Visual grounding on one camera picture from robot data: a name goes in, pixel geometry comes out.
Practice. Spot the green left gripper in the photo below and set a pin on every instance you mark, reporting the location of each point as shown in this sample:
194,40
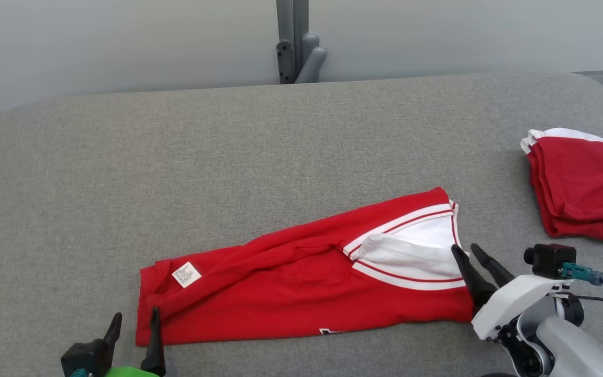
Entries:
129,372

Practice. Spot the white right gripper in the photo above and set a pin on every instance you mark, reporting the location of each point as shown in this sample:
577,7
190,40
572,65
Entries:
516,301

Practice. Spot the red shirt with white sleeves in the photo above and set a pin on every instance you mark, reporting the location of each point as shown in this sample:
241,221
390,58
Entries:
291,283

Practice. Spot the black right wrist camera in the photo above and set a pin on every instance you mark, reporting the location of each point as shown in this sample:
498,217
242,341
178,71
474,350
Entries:
550,260

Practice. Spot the grey rounded post bracket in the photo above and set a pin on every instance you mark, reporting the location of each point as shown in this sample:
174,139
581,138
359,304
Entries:
312,60

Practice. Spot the grey metal post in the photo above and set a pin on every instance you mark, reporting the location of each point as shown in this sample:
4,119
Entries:
291,21

